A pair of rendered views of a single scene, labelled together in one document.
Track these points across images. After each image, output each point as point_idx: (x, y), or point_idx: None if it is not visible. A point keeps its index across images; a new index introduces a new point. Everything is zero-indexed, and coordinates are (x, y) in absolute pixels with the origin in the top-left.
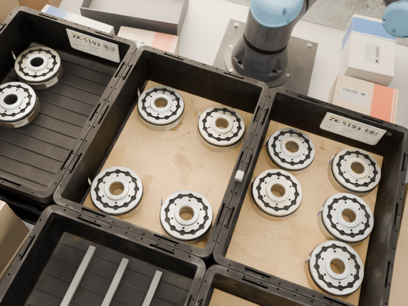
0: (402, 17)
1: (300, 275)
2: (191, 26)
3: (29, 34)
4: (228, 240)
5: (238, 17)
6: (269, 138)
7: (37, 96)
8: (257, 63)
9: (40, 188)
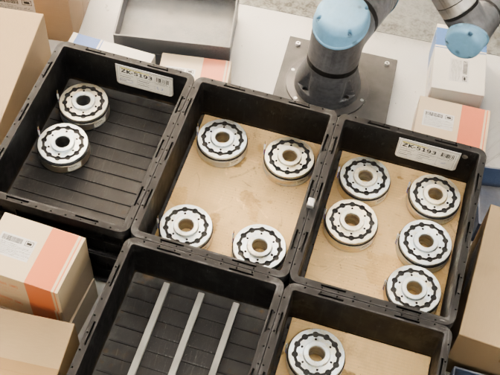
0: (462, 39)
1: None
2: (243, 46)
3: (68, 71)
4: (303, 273)
5: (300, 33)
6: (341, 169)
7: None
8: (325, 88)
9: None
